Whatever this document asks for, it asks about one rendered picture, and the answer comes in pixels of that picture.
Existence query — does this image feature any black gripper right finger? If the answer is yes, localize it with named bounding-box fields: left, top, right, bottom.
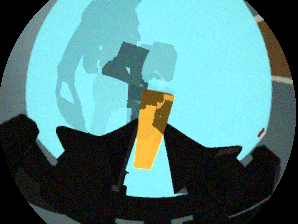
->
left=164, top=123, right=242, bottom=194

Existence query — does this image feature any yellow rectangular bar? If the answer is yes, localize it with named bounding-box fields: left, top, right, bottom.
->
left=133, top=88, right=176, bottom=169

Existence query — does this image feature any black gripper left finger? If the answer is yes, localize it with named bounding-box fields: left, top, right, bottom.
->
left=56, top=119, right=140, bottom=192

